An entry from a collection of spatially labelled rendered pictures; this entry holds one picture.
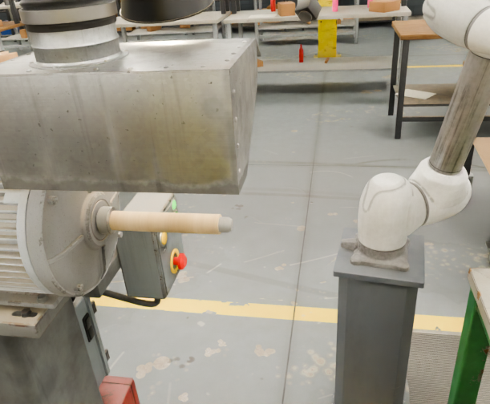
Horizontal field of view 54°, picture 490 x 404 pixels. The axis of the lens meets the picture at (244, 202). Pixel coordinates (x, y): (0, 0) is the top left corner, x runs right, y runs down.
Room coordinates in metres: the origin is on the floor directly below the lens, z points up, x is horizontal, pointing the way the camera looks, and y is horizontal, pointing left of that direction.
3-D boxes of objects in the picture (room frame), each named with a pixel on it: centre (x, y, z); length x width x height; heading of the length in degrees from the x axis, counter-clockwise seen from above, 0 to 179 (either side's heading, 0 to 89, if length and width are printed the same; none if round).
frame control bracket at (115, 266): (0.90, 0.31, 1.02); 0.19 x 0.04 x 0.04; 168
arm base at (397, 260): (1.32, -0.42, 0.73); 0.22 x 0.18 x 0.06; 70
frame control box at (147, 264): (0.96, 0.30, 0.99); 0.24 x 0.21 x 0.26; 78
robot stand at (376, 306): (1.31, -0.44, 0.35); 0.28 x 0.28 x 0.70; 70
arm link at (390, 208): (1.32, -0.45, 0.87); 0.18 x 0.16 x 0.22; 112
